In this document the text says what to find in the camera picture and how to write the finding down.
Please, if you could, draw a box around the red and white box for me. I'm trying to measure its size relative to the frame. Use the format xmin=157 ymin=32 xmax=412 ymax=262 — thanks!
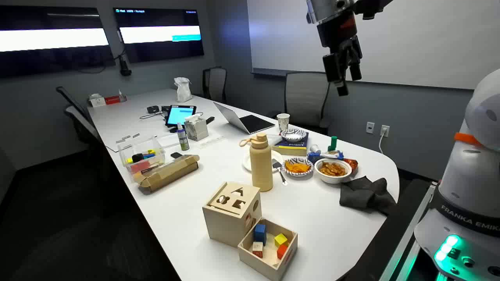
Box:
xmin=89 ymin=90 xmax=128 ymax=108

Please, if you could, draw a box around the grey laptop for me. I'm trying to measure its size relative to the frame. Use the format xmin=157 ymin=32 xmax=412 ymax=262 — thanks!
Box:
xmin=213 ymin=101 xmax=276 ymax=135

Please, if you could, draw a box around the blue snack packet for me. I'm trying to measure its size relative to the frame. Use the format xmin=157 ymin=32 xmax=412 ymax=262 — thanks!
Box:
xmin=307 ymin=144 xmax=345 ymax=165

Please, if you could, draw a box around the wooden tray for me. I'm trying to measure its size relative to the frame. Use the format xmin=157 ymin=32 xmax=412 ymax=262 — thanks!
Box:
xmin=237 ymin=217 xmax=299 ymax=281

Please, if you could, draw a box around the blue and yellow book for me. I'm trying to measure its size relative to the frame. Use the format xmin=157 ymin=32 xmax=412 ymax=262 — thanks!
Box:
xmin=272 ymin=132 xmax=310 ymax=157

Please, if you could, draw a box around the wooden shape sorter box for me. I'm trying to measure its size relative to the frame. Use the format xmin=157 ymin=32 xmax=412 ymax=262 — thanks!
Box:
xmin=202 ymin=181 xmax=263 ymax=248

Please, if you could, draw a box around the camera on mount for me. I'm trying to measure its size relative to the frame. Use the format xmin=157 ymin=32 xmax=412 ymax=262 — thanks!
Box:
xmin=117 ymin=30 xmax=132 ymax=77

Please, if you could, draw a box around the white bowl of snacks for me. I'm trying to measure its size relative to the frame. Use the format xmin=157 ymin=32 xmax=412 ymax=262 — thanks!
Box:
xmin=314 ymin=158 xmax=353 ymax=185

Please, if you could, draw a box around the black towel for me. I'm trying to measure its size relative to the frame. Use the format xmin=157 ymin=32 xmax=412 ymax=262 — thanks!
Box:
xmin=339 ymin=176 xmax=397 ymax=216

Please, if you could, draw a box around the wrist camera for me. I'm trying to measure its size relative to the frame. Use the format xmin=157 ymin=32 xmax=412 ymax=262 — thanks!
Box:
xmin=354 ymin=0 xmax=394 ymax=20

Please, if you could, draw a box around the large wall monitor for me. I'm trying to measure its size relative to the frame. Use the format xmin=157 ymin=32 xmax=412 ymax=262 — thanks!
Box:
xmin=113 ymin=7 xmax=205 ymax=64
xmin=0 ymin=4 xmax=116 ymax=79

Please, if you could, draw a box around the whiteboard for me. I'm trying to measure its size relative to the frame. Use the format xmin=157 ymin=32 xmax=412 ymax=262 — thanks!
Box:
xmin=246 ymin=0 xmax=500 ymax=91

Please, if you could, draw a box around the office chair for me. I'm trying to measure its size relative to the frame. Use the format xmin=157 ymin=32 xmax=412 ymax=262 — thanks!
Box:
xmin=267 ymin=71 xmax=333 ymax=135
xmin=202 ymin=66 xmax=228 ymax=104

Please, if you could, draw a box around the empty patterned paper bowl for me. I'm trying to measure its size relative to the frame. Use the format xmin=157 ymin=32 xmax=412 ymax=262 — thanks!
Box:
xmin=280 ymin=128 xmax=308 ymax=143

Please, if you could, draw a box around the patterned bowl of orange chips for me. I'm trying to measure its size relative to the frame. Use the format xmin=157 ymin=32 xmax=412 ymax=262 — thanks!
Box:
xmin=284 ymin=157 xmax=314 ymax=178

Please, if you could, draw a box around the heap of colourful small items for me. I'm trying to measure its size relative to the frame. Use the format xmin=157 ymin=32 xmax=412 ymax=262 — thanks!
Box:
xmin=125 ymin=149 xmax=161 ymax=177

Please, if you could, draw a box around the purple spray bottle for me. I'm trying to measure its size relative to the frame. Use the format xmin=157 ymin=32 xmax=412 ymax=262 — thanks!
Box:
xmin=176 ymin=122 xmax=191 ymax=152

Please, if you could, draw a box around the cardboard box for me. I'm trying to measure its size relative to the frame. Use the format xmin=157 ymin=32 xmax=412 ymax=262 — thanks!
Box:
xmin=137 ymin=154 xmax=201 ymax=195

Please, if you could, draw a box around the white plate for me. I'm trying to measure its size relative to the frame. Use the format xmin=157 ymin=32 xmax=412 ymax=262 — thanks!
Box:
xmin=242 ymin=149 xmax=284 ymax=173

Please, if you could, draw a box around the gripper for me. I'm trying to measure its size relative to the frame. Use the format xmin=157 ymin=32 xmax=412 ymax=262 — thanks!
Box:
xmin=317 ymin=11 xmax=363 ymax=97

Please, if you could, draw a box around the clear plastic container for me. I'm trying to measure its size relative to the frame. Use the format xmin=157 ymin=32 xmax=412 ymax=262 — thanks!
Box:
xmin=117 ymin=136 xmax=166 ymax=182

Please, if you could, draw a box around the tablet with lit screen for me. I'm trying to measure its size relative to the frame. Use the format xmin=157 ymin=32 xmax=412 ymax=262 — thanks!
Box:
xmin=165 ymin=104 xmax=197 ymax=128

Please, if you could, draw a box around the tissue box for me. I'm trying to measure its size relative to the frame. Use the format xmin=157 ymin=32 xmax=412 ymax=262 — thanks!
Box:
xmin=183 ymin=114 xmax=209 ymax=142

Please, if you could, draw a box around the beige water bottle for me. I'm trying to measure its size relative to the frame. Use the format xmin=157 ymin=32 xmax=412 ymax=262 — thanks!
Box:
xmin=239 ymin=132 xmax=274 ymax=193

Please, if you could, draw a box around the blue wooden block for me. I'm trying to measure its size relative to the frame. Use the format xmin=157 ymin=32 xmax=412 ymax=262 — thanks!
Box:
xmin=254 ymin=223 xmax=268 ymax=246

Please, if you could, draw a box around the white paper bag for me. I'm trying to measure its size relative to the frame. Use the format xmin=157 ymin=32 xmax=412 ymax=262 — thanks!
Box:
xmin=173 ymin=76 xmax=193 ymax=103

